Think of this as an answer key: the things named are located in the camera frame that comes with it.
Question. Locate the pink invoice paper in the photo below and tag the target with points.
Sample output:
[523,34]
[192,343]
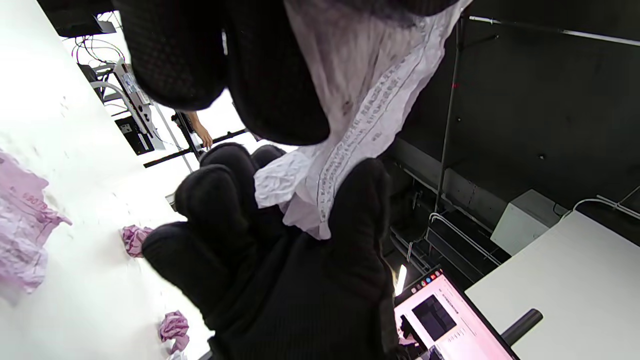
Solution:
[174,330]
[20,225]
[135,241]

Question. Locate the grey box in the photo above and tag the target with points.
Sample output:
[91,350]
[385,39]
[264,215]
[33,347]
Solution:
[525,220]

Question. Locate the white metal tube frame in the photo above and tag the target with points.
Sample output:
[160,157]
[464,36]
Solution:
[460,235]

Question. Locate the black computer tower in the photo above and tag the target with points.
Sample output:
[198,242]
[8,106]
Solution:
[132,137]

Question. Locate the white desk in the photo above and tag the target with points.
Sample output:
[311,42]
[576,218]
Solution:
[575,290]

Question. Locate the person's left hand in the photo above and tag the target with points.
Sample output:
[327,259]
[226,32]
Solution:
[300,300]

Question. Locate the black standing desk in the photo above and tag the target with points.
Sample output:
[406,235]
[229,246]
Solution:
[170,157]

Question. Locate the black light stand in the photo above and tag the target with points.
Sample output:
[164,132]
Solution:
[449,100]

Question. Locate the person's right hand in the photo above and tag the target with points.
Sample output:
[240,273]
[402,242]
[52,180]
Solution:
[200,50]

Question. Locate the open laptop computer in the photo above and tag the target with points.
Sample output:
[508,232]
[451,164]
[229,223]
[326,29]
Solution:
[450,320]

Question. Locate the black cylinder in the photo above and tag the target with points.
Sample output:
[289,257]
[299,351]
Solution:
[522,326]

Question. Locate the brown side table white frame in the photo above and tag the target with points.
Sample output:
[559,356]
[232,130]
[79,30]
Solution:
[100,86]

